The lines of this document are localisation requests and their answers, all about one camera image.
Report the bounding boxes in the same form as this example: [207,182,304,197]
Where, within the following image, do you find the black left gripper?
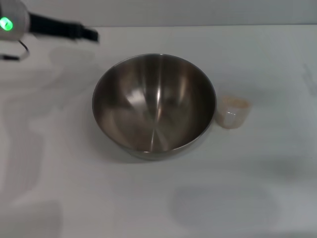
[28,13,100,44]

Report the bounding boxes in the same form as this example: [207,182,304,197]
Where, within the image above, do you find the stainless steel mixing bowl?
[92,53,217,161]

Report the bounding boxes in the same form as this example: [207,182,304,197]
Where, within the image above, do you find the white uncooked rice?
[218,96,252,128]

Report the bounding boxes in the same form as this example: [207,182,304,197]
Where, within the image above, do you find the clear plastic measuring cup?
[217,95,253,129]

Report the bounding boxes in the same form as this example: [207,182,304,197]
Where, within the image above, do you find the left arm wrist cable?
[0,41,30,61]

